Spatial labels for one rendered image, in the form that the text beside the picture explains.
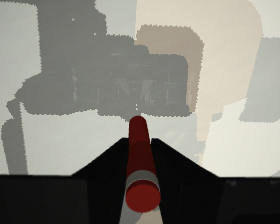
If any dark red peg with white band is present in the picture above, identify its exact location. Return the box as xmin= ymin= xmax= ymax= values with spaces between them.
xmin=125 ymin=116 xmax=161 ymax=213

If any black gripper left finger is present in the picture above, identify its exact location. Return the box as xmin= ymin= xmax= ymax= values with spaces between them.
xmin=0 ymin=138 xmax=129 ymax=224

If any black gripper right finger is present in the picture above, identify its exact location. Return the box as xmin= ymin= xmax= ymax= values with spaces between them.
xmin=151 ymin=138 xmax=280 ymax=224

